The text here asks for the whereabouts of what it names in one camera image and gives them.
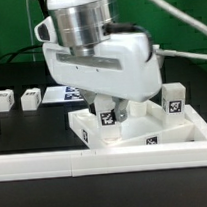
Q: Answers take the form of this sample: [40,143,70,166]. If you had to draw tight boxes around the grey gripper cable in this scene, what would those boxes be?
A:
[133,0,207,67]

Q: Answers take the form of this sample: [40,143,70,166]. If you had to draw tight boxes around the white square tabletop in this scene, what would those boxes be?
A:
[68,101,207,149]

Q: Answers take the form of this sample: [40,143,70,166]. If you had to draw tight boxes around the black cables on table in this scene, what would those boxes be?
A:
[0,43,46,65]

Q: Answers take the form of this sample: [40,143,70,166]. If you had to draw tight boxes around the white sheet with AprilTags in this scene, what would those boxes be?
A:
[42,86,82,104]

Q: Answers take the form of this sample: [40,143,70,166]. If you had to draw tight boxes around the white L-shaped obstacle fence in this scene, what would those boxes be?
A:
[0,141,207,181]

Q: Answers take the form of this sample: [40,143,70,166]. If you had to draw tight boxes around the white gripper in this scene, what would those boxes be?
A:
[34,17,162,122]

